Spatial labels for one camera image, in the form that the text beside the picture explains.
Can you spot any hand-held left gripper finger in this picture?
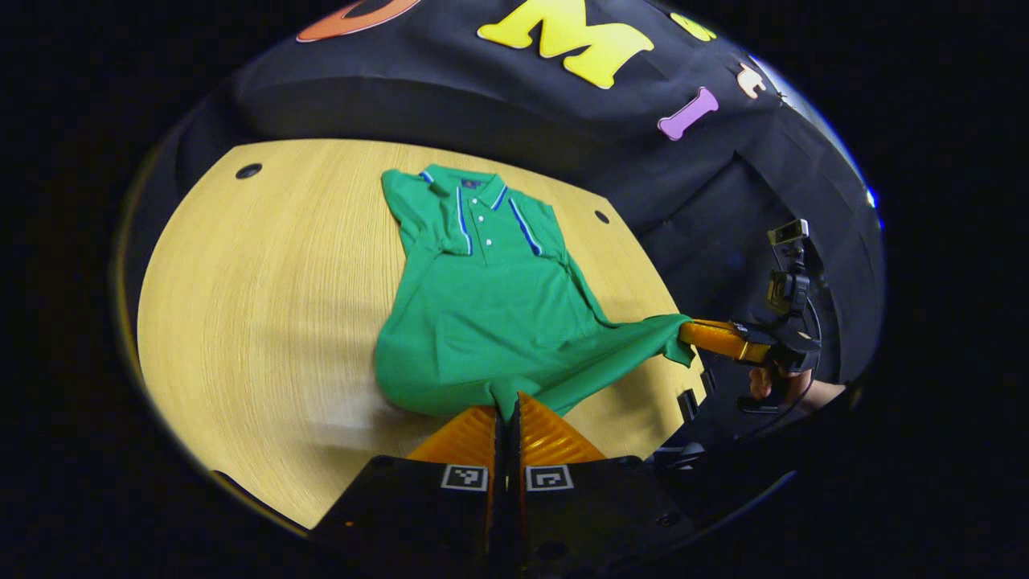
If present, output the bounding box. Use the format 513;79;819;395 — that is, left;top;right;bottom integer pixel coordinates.
308;404;508;579
508;392;694;579

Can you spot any green T-shirt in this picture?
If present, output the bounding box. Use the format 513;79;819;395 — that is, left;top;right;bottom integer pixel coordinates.
374;164;697;423

